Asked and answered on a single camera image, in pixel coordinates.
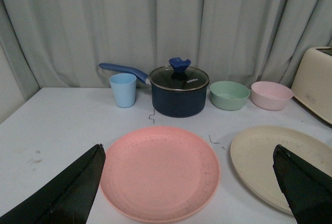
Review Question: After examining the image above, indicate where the pink plate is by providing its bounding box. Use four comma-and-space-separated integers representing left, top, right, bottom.
100, 126, 220, 223

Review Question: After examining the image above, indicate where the pink bowl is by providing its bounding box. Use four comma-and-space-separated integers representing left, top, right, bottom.
251, 81, 294, 110

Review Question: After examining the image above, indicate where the cream toaster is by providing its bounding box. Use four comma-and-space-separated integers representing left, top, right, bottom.
292, 47, 331, 124

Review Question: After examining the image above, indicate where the light blue cup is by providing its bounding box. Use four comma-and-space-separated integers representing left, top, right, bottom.
109, 73, 136, 108

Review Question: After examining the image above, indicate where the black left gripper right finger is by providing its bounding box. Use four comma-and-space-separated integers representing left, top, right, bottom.
273, 145, 331, 223

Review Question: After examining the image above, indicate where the green bowl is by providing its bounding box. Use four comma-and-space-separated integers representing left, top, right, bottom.
210, 81, 250, 111

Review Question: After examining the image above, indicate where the dark blue saucepan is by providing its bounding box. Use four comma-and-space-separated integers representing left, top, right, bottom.
99, 63, 208, 118

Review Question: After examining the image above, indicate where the glass lid with blue knob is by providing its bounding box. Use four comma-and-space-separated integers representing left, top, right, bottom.
149, 58, 210, 91

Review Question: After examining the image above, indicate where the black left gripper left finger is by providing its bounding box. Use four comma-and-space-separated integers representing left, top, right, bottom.
1, 144, 106, 223

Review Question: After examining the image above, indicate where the beige plate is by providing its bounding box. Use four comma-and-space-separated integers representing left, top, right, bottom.
230, 125, 331, 214

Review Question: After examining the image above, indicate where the grey curtain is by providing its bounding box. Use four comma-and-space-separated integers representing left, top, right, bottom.
1, 0, 331, 120

